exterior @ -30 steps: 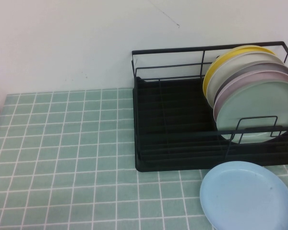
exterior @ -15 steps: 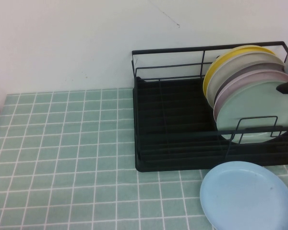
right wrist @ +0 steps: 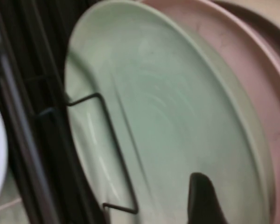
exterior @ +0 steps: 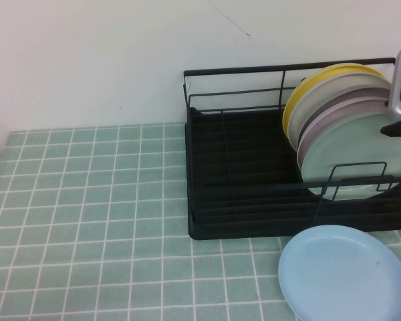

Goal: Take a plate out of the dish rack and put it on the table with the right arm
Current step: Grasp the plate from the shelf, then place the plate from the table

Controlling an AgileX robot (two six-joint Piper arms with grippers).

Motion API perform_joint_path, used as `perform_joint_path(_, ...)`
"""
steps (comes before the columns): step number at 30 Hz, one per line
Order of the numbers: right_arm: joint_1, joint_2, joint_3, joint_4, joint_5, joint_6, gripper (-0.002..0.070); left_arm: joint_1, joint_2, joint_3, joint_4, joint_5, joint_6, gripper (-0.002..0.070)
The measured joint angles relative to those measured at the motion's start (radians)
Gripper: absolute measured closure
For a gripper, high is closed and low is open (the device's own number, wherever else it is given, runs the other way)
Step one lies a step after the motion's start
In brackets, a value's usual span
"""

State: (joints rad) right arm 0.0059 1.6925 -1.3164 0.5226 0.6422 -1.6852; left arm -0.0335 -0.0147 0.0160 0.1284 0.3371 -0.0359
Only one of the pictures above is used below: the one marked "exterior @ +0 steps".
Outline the light green plate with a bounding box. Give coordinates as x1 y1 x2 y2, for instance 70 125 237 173
300 112 401 201

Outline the grey plate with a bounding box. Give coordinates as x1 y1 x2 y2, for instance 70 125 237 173
299 85 392 141

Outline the pink plate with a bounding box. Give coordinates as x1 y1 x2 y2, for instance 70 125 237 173
295 98 390 172

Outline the cream white plate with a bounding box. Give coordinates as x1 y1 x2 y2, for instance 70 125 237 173
286 72 394 152

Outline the yellow plate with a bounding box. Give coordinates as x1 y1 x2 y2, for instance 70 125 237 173
281 62 385 140

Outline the light blue plate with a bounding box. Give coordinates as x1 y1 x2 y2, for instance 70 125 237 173
277 224 401 321

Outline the black plastic drip tray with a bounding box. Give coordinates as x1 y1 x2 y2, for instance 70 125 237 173
184 107 401 241

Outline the green checked tablecloth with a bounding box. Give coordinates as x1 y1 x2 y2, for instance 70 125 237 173
0 122 401 321

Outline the black wire dish rack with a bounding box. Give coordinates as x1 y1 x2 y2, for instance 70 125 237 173
182 58 401 235

